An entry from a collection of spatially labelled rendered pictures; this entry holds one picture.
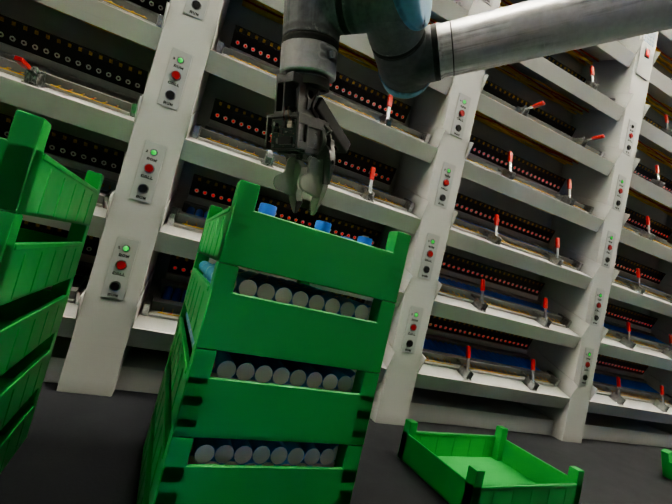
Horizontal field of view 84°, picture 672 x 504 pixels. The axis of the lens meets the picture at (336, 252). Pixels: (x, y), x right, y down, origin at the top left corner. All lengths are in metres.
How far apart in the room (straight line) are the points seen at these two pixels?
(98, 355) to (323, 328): 0.58
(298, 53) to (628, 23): 0.48
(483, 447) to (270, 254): 0.82
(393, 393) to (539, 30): 0.83
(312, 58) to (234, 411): 0.48
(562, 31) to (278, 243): 0.55
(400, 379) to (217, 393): 0.72
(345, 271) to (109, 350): 0.60
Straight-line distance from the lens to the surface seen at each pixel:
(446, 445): 0.98
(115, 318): 0.87
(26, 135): 0.40
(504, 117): 1.28
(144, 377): 0.94
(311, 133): 0.61
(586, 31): 0.75
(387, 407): 1.06
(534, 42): 0.73
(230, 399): 0.39
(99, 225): 0.87
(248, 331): 0.37
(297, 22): 0.65
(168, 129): 0.88
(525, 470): 1.07
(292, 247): 0.37
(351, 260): 0.40
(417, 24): 0.63
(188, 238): 0.85
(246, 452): 0.43
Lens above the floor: 0.33
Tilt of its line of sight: 4 degrees up
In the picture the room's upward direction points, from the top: 14 degrees clockwise
